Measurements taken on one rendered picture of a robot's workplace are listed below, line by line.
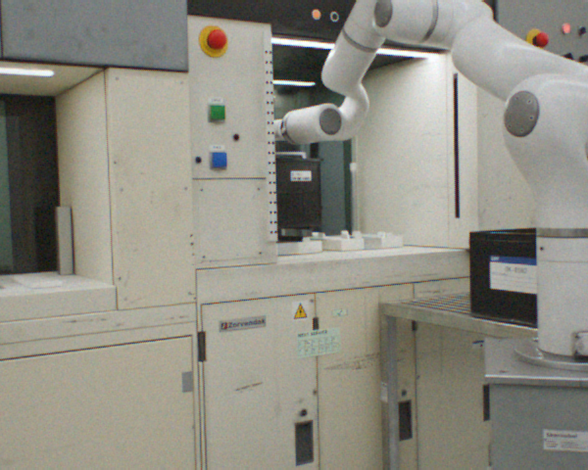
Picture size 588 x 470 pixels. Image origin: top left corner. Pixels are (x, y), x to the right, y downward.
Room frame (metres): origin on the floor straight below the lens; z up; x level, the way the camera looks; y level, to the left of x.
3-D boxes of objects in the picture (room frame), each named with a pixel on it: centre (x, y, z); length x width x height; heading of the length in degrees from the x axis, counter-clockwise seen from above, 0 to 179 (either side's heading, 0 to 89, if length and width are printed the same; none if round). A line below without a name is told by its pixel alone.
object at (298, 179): (1.98, 0.06, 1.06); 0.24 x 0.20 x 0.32; 121
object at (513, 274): (1.55, -0.57, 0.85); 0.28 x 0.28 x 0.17; 30
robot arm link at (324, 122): (1.77, -0.07, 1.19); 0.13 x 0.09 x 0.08; 31
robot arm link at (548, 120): (1.11, -0.40, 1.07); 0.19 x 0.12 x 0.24; 120
